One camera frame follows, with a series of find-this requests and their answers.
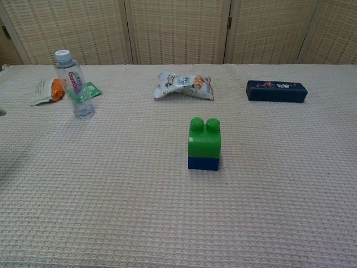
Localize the green and blue toy block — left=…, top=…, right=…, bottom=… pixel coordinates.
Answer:
left=187, top=116, right=221, bottom=160

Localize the white snack bag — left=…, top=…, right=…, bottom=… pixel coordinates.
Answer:
left=152, top=71, right=215, bottom=102

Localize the beige woven tablecloth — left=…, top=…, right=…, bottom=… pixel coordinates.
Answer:
left=0, top=63, right=357, bottom=268

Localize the green packet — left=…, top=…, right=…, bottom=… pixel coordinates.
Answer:
left=68, top=82, right=103, bottom=104

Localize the woven folding screen panel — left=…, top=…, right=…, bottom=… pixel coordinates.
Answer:
left=124, top=0, right=233, bottom=65
left=224, top=0, right=320, bottom=65
left=0, top=16, right=25, bottom=66
left=0, top=0, right=134, bottom=66
left=296, top=0, right=357, bottom=66

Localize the dark blue rectangular box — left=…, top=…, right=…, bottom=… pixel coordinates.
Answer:
left=245, top=80, right=308, bottom=104

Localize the clear plastic water bottle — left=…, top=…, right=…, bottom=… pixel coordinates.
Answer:
left=55, top=49, right=95, bottom=120

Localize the white and orange packet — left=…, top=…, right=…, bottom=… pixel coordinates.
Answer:
left=30, top=78, right=66, bottom=107

